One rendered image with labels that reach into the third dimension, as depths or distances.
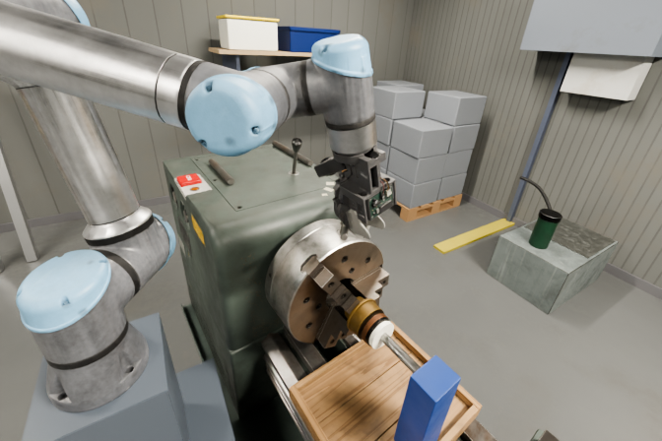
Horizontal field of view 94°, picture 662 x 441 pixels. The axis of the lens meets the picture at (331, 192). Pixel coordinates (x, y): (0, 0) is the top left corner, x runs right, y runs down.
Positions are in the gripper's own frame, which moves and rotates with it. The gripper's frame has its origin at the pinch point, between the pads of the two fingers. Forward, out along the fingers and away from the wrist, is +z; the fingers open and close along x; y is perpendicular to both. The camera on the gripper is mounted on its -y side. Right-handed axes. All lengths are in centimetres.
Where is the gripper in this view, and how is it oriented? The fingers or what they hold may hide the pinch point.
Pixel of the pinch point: (360, 230)
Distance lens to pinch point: 61.9
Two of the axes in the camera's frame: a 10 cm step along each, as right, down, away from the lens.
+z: 1.7, 8.0, 5.8
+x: 7.9, -4.6, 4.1
